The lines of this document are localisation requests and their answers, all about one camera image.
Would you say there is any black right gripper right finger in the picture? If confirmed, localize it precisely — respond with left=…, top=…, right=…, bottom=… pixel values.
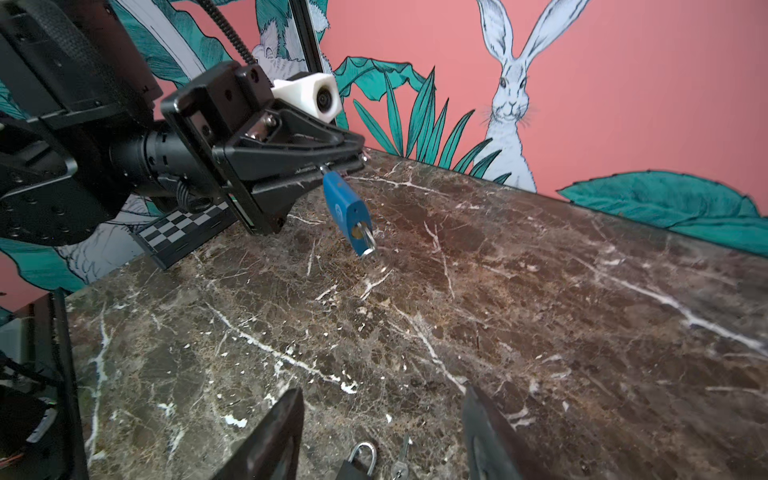
left=461, top=385, right=540, bottom=479

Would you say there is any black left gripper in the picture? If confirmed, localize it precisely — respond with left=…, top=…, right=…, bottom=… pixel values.
left=161, top=61, right=365, bottom=235

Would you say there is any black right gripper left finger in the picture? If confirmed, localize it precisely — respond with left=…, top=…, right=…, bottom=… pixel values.
left=213, top=388, right=305, bottom=480

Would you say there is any black padlock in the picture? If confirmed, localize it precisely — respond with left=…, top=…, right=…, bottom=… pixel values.
left=335, top=441, right=378, bottom=480

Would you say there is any blue padlock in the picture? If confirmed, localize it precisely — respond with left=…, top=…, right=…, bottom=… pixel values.
left=320, top=165, right=377, bottom=258

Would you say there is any silver key with ring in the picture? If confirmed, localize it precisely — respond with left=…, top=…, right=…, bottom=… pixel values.
left=390, top=435, right=411, bottom=480

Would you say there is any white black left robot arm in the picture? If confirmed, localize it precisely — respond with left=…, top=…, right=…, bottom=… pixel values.
left=1, top=1, right=365, bottom=247

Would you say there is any black white checkerboard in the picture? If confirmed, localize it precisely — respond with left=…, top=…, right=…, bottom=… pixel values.
left=131, top=202, right=237, bottom=270

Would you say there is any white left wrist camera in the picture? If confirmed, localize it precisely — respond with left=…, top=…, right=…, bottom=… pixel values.
left=271, top=72, right=342, bottom=123

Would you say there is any black corner frame post left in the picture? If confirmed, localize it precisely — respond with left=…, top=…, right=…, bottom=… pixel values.
left=289, top=0, right=324, bottom=73

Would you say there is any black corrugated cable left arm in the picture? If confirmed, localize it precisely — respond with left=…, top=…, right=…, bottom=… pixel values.
left=196, top=0, right=258, bottom=66

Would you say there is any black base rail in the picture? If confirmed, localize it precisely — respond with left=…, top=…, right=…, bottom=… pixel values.
left=0, top=289, right=90, bottom=480

